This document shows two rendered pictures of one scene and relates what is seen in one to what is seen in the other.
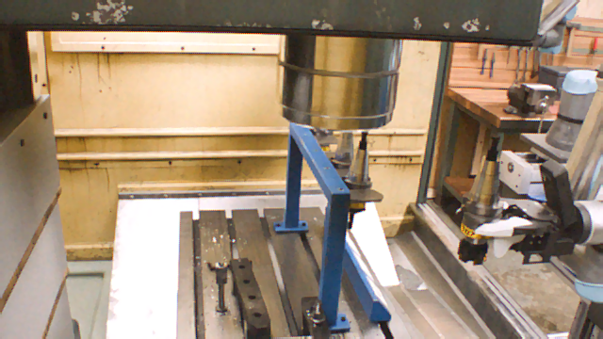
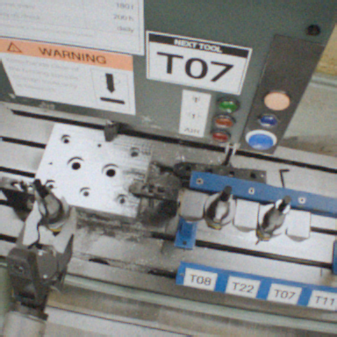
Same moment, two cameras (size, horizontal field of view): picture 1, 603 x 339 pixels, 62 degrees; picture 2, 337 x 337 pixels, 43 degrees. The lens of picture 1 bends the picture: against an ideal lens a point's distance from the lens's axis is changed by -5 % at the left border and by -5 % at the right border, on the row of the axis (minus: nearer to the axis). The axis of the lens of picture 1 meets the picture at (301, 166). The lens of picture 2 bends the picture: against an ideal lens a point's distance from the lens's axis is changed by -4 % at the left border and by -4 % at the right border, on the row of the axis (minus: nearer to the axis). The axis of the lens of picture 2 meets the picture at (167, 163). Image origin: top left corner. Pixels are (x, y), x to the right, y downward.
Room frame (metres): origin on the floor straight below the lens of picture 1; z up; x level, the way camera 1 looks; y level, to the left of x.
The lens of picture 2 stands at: (1.00, -0.47, 2.04)
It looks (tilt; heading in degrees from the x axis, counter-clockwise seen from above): 62 degrees down; 110
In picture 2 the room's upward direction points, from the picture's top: 4 degrees clockwise
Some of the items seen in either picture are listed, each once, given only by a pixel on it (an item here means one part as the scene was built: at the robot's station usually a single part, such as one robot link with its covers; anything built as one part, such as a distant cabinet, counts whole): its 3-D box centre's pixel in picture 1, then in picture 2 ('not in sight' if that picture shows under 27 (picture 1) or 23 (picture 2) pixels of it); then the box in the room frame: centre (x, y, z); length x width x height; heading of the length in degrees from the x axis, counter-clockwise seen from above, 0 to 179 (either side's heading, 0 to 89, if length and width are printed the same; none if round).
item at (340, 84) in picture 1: (337, 70); not in sight; (0.68, -0.04, 1.51); 0.16 x 0.16 x 0.12
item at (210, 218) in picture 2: (356, 184); (219, 210); (0.99, -0.12, 1.21); 0.06 x 0.06 x 0.03
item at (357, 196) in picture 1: (366, 196); (192, 206); (0.94, -0.13, 1.21); 0.07 x 0.05 x 0.01; 103
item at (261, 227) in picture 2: (343, 164); (272, 221); (1.10, -0.09, 1.21); 0.06 x 0.06 x 0.03
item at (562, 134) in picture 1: (572, 130); not in sight; (1.52, -0.84, 1.21); 0.15 x 0.15 x 0.10
